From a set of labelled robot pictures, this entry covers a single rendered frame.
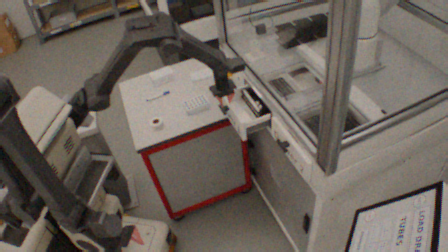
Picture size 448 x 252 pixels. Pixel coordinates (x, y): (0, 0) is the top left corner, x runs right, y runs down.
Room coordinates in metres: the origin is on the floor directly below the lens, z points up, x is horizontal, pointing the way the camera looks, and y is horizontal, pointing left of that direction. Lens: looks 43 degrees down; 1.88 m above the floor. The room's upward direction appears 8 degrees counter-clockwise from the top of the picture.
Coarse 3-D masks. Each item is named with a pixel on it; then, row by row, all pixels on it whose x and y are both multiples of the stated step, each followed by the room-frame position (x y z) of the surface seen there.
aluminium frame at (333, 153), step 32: (352, 0) 0.66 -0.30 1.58; (224, 32) 1.56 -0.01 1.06; (352, 32) 0.67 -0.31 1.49; (352, 64) 0.67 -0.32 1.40; (288, 128) 0.91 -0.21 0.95; (320, 128) 0.73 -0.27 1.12; (384, 128) 0.74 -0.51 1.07; (416, 128) 0.80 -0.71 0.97; (320, 160) 0.71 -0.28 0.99; (352, 160) 0.70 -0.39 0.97
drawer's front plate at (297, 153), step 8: (272, 120) 1.01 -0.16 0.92; (272, 128) 1.01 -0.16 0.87; (280, 128) 0.94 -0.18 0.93; (280, 136) 0.94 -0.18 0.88; (288, 136) 0.89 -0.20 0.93; (296, 144) 0.85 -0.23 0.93; (296, 152) 0.82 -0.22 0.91; (296, 160) 0.82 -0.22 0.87; (304, 160) 0.77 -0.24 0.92; (296, 168) 0.81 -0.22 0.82; (304, 168) 0.76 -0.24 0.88; (304, 176) 0.76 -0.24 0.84
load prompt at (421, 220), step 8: (424, 208) 0.36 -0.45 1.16; (416, 216) 0.35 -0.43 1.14; (424, 216) 0.34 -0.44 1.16; (416, 224) 0.33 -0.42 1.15; (424, 224) 0.31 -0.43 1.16; (416, 232) 0.30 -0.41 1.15; (424, 232) 0.29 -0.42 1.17; (416, 240) 0.28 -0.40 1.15; (424, 240) 0.27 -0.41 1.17; (416, 248) 0.26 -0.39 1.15; (424, 248) 0.25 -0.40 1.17
